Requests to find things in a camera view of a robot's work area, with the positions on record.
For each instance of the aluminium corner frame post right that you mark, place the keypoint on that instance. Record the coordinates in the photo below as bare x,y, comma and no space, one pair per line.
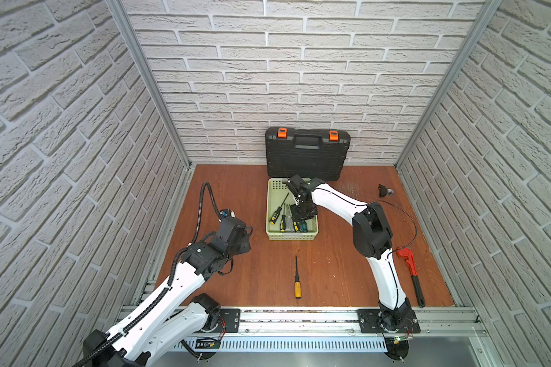
479,26

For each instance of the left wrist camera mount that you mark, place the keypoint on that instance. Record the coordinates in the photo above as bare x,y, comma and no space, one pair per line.
226,213

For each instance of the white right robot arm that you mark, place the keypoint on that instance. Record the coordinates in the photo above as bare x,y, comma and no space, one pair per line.
372,238

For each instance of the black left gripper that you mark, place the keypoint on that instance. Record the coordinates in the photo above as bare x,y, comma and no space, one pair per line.
241,243

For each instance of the aluminium corner frame post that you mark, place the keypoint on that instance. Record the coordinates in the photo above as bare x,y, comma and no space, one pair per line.
479,26
130,37

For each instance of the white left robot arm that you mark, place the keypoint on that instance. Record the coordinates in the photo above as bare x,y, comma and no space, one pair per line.
156,325

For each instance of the small black knob object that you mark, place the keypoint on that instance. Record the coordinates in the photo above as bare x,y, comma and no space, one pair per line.
385,191

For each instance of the light green perforated bin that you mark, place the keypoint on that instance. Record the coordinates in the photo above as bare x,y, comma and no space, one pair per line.
277,190

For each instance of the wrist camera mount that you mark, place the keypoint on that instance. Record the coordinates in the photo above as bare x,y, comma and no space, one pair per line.
298,184
226,213

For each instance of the aluminium front rail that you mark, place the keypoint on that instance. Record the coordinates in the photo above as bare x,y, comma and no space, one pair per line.
348,321

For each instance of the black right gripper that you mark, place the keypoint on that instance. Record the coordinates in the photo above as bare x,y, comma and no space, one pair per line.
298,215

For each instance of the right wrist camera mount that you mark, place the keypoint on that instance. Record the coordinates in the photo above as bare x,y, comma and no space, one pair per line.
298,184

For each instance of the black plastic tool case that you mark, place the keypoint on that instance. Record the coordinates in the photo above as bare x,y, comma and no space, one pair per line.
310,153

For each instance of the red black pipe wrench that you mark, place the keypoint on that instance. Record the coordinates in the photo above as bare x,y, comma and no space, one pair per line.
408,257

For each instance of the orange handle screwdriver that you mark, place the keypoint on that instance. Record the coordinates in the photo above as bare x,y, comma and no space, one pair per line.
297,283

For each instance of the black yellow dotted screwdriver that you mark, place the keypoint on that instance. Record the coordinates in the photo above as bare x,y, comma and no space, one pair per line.
278,212

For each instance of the aluminium corner frame post left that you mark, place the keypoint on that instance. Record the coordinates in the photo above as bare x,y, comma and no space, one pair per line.
130,37

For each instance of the green handle screwdriver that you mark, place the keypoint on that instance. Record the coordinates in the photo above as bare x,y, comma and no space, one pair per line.
303,226

